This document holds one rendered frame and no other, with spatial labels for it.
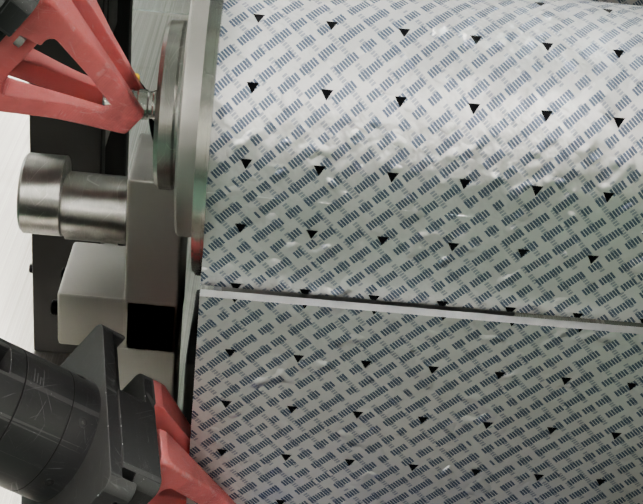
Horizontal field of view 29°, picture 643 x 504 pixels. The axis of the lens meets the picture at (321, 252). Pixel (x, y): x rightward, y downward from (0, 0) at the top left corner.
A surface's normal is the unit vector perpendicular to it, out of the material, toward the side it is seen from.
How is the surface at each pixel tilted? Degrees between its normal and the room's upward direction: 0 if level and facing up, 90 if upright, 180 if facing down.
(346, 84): 51
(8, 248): 0
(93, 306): 90
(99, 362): 55
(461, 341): 92
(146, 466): 35
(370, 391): 92
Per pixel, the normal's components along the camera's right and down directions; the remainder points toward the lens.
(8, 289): 0.11, -0.84
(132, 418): 0.65, -0.66
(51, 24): 0.30, 0.76
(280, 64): 0.07, -0.20
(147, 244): 0.00, 0.53
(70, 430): 0.60, -0.09
